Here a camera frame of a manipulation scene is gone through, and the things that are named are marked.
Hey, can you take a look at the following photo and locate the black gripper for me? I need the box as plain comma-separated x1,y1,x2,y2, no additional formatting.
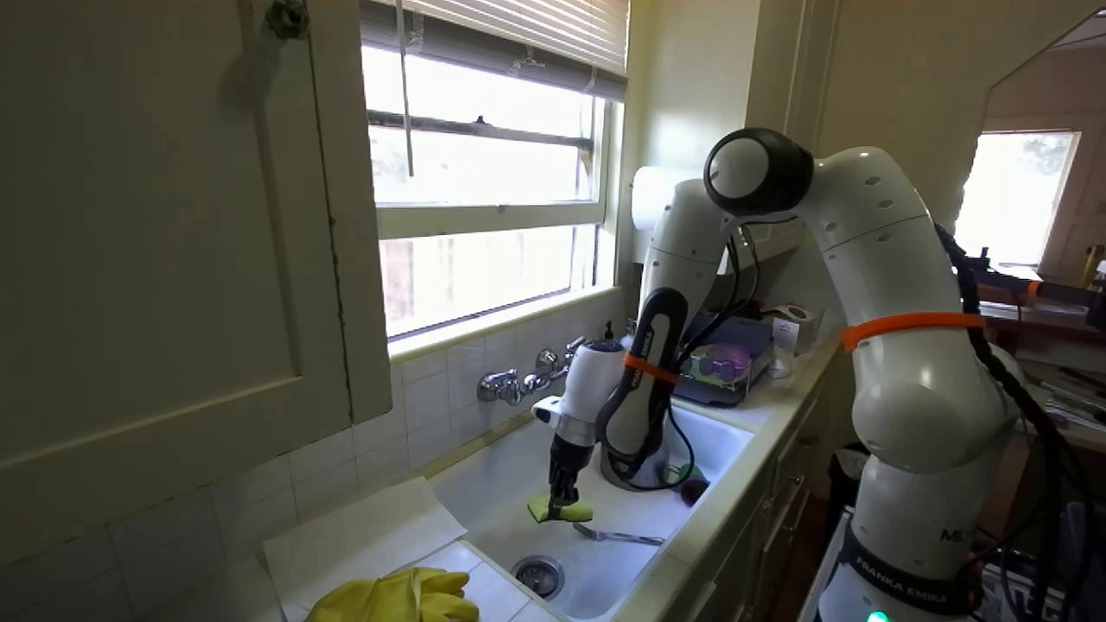
545,431,598,516

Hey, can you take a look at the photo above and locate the white porcelain sink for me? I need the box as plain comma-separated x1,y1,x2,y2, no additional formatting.
429,393,761,622

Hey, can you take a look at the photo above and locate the metal sink drain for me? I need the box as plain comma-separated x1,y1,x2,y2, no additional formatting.
509,552,570,602

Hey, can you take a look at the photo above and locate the silver metal fork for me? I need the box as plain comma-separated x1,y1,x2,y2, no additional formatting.
570,521,668,552

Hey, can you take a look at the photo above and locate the yellow cloth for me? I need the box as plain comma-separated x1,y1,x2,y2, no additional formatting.
301,563,483,622

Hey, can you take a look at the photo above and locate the purple bowl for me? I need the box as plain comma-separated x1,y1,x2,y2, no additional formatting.
697,346,758,391

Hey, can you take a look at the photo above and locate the cream base cabinet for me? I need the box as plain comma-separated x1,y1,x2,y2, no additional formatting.
671,391,849,622

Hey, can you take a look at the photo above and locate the white cup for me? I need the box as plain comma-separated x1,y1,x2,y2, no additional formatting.
766,305,811,355

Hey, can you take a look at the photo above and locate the kitchen window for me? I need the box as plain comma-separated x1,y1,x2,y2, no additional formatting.
356,0,633,352

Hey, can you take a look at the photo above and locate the window blind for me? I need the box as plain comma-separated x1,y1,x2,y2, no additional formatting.
358,0,633,105

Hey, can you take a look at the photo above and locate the back room window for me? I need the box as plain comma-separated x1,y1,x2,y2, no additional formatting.
950,124,1087,273

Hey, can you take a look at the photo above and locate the dark cabinet latch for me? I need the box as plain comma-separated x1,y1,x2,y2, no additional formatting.
263,0,314,44

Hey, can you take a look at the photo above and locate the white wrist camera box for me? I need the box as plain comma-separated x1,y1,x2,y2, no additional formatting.
527,391,570,430

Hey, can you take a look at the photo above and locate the chrome wall faucet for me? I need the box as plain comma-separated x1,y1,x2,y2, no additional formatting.
472,334,591,407

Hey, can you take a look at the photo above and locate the wire dish rack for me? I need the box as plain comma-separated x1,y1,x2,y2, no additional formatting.
671,307,780,413

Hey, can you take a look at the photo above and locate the cream wall cabinet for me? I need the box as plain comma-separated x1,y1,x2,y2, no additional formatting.
0,0,396,569

